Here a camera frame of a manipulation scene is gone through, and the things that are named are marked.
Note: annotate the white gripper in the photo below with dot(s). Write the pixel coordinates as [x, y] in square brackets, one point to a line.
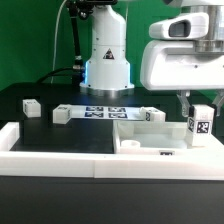
[172, 62]

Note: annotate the white square tabletop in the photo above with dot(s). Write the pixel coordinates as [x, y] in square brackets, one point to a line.
[158, 138]

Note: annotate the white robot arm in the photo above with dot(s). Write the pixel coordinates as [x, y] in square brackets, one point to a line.
[108, 72]

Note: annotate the white U-shaped fence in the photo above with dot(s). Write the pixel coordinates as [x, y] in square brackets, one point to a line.
[188, 167]

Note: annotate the AprilTag marker sheet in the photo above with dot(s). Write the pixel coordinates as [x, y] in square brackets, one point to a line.
[105, 112]

